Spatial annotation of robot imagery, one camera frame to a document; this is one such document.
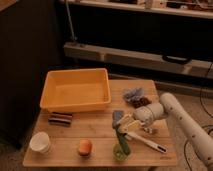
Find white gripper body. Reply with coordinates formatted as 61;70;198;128
133;103;164;127

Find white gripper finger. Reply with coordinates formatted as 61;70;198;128
119;120;143;133
116;114;134;126

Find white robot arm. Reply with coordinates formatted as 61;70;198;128
112;93;213;171

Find green plastic cup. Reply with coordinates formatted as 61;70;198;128
113;144;127;161

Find blue sponge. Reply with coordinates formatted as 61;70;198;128
112;110;124;129

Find brown pine cone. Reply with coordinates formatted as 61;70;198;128
132;97;152;108

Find grey blue cloth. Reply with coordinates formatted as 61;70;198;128
123;87;144;102

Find orange round fruit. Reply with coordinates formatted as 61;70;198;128
78;139;92;156

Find yellow plastic bin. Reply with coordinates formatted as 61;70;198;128
40;68;111;113

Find dark striped block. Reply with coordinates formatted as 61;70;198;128
48;113;72;126

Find grey metal beam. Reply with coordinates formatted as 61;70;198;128
64;42;213;79

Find background shelf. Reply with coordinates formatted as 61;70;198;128
59;0;213;19

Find white handled brush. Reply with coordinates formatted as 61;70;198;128
125;132;167;153

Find black floor cable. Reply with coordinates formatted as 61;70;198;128
183;63;213;171

